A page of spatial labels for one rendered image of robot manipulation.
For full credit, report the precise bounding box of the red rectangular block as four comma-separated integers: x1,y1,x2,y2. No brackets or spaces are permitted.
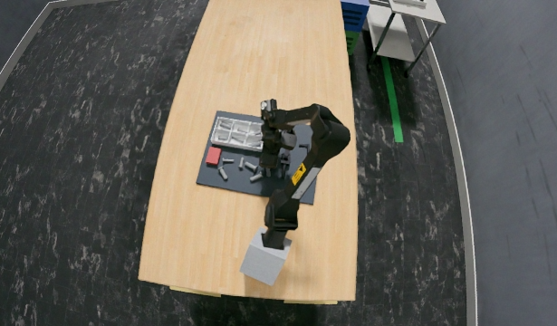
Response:
206,148,222,165

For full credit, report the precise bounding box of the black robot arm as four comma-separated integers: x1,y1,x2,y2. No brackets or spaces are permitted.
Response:
260,99,351,251

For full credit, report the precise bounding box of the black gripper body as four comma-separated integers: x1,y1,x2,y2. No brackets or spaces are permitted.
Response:
259,129,280,169

